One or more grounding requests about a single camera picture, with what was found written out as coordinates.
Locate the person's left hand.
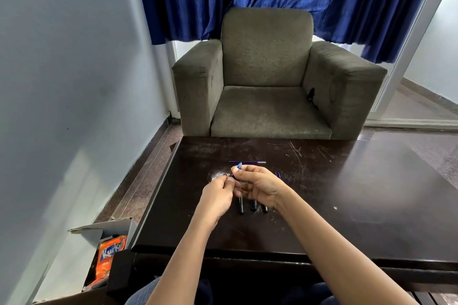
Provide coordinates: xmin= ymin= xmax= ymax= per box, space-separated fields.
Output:
xmin=195 ymin=175 xmax=237 ymax=225

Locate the person's left forearm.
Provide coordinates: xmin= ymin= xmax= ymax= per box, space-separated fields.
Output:
xmin=146 ymin=213 xmax=219 ymax=305

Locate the person's right forearm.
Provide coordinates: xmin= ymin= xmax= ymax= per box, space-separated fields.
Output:
xmin=276 ymin=187 xmax=420 ymax=305

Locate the grey-green fabric armchair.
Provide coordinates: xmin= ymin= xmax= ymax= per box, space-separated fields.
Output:
xmin=172 ymin=7 xmax=388 ymax=141

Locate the orange snack packet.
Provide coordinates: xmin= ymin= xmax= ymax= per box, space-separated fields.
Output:
xmin=89 ymin=235 xmax=129 ymax=290

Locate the white sliding door frame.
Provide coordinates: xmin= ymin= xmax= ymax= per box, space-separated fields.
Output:
xmin=364 ymin=0 xmax=458 ymax=131

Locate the person's right hand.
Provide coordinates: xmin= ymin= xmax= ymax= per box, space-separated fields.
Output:
xmin=231 ymin=165 xmax=291 ymax=212

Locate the open cardboard box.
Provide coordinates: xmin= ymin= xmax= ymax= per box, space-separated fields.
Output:
xmin=33 ymin=218 xmax=139 ymax=305

